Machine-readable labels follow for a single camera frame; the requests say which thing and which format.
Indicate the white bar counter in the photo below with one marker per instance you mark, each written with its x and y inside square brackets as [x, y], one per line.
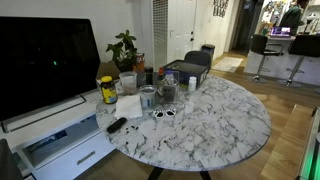
[275, 66]

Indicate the open laptop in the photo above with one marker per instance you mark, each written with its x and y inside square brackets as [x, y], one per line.
[280, 31]

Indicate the person in green top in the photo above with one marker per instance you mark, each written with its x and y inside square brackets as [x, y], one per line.
[291, 16]

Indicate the white paper napkin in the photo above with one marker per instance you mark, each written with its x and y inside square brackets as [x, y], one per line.
[128, 106]

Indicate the yellow lid vitamin bottle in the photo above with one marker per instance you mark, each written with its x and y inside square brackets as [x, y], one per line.
[108, 91]

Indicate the green potted plant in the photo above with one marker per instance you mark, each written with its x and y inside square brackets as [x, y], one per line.
[124, 50]

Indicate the black bottle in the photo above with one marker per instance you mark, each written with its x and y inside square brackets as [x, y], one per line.
[148, 76]

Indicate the light wooden bench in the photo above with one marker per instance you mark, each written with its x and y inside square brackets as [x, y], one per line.
[288, 146]

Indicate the white pill bottle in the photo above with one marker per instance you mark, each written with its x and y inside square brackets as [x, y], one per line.
[192, 84]

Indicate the black flat screen television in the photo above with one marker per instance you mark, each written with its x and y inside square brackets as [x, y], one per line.
[43, 63]

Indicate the beige floor rug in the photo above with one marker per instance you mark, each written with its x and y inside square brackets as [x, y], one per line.
[228, 64]

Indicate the dark blue box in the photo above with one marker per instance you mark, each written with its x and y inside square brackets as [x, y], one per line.
[186, 68]

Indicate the blue cap bottle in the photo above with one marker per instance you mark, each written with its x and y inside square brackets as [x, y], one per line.
[169, 75]

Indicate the wall pictures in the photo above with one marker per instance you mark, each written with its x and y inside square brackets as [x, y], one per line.
[220, 8]

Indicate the black bar stool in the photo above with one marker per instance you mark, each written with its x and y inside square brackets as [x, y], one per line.
[259, 43]
[305, 45]

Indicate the white vent grille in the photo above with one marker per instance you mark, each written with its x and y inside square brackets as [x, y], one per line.
[160, 33]

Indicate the clear glass container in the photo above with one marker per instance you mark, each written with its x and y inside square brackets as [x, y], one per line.
[168, 92]

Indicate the black table base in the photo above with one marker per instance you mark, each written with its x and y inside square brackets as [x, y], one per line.
[155, 174]

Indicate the orange snack package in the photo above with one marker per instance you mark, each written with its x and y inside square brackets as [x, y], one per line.
[139, 61]

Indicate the black trash can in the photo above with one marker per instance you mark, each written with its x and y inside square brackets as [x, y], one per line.
[208, 49]

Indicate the white frame sunglasses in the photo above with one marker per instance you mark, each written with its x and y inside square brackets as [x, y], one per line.
[159, 114]

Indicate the red cap bottle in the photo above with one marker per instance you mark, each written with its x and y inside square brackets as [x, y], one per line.
[161, 71]

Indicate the white tv cabinet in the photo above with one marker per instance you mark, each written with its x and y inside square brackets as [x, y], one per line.
[53, 120]

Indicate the dark grey chair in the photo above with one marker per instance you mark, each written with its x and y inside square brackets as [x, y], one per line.
[198, 57]

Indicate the clear plastic measuring cup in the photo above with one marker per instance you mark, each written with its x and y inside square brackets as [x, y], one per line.
[128, 83]

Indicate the white door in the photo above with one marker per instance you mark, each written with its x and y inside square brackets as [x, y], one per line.
[181, 26]

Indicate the black remote control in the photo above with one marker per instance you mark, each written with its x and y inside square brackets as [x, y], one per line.
[116, 125]

